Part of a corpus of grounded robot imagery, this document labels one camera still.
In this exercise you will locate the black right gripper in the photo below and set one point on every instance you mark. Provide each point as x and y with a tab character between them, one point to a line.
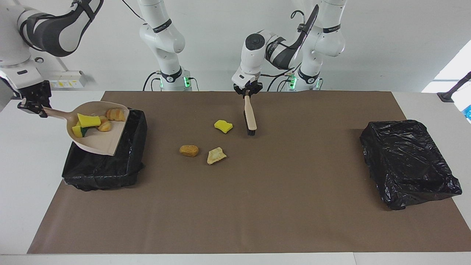
36	92

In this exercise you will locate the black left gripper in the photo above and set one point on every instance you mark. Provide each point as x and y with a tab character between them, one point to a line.
248	88

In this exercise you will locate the pink brush black bristles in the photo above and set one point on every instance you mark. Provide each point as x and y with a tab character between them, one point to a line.
250	114

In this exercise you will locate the yellow green sponge piece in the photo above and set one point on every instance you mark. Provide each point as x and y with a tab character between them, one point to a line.
78	131

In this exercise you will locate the large yellow sponge piece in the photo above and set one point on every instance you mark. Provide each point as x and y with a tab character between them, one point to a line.
89	120

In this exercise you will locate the beige ridged bread piece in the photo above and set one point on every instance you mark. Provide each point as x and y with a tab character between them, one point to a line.
105	126

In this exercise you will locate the pink plastic dustpan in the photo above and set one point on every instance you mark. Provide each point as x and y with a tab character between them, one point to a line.
99	141

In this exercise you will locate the orange striped bread piece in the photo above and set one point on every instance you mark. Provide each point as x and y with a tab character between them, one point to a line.
116	115

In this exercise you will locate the brown bread nugget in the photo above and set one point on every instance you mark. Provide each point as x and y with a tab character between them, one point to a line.
188	150

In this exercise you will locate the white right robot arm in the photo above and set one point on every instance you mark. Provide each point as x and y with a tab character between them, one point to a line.
59	33

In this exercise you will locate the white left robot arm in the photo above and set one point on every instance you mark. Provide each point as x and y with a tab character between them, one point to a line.
254	42

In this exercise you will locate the bin with black bag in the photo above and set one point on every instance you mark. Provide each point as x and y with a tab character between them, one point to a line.
103	173
408	162

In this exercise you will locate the small yellow sponge piece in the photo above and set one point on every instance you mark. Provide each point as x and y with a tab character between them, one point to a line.
223	126

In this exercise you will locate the beige rough foam chunk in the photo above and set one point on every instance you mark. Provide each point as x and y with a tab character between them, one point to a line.
216	156

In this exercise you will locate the brown paper table mat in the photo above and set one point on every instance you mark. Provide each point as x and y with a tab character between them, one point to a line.
235	221

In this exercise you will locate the blue object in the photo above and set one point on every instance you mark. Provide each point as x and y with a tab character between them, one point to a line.
468	112

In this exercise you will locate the white wall socket box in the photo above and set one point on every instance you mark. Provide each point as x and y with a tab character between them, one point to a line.
68	79

